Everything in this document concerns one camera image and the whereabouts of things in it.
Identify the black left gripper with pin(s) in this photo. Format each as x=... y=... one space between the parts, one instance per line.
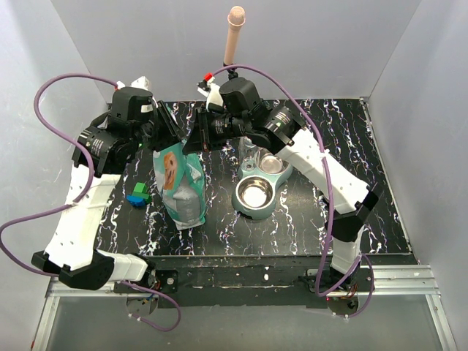
x=173 y=133

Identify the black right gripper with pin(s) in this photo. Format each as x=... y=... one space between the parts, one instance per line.
x=200 y=139

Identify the green pet food bag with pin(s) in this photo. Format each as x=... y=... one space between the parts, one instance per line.
x=180 y=182

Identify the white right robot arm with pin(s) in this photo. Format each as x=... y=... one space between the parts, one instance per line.
x=287 y=136

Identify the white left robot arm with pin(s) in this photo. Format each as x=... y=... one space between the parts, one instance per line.
x=99 y=160

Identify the teal double pet bowl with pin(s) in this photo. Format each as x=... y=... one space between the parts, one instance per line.
x=260 y=175

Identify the green toy block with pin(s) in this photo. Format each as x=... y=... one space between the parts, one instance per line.
x=141 y=191

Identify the black tripod stand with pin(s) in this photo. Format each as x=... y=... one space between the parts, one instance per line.
x=230 y=69

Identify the blue toy block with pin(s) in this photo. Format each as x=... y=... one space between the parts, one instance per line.
x=135 y=201

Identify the beige microphone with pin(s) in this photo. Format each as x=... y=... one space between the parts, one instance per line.
x=235 y=19

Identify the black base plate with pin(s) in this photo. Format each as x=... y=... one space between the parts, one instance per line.
x=238 y=280

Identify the aluminium rail frame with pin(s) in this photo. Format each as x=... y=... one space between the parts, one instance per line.
x=404 y=312

